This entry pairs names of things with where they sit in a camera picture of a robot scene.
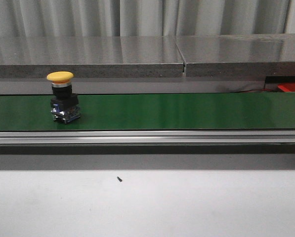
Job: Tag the yellow mushroom push button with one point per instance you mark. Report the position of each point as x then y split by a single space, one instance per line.
65 103

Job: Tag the green conveyor belt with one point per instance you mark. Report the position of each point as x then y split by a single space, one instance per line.
269 110

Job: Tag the grey stone shelf slab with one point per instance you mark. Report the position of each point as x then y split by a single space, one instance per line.
149 57

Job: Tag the red plastic tray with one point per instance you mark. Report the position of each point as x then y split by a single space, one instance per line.
287 87

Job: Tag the white pleated curtain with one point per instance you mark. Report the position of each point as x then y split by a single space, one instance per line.
33 18

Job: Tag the aluminium conveyor frame rail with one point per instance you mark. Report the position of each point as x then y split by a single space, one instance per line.
147 137

